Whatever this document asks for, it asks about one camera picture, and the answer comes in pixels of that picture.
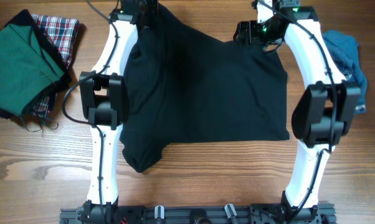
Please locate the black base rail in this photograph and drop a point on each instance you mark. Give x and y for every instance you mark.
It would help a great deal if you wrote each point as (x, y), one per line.
(193, 214)

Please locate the plaid red blue shirt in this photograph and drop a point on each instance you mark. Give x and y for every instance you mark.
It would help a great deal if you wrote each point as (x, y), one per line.
(60, 34)

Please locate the green folded cloth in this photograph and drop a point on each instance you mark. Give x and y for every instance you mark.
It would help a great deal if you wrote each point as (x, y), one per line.
(27, 71)

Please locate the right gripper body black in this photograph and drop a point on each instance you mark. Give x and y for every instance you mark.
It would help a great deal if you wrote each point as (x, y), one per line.
(257, 33)

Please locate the black shirt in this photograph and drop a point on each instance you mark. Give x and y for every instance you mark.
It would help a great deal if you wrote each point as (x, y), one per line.
(184, 86)

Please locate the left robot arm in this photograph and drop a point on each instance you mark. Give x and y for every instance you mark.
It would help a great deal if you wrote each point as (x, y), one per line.
(105, 106)

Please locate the blue denim cloth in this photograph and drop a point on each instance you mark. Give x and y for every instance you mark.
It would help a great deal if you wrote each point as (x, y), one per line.
(344, 50)

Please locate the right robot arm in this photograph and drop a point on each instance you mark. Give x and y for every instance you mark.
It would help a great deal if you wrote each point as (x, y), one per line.
(322, 116)

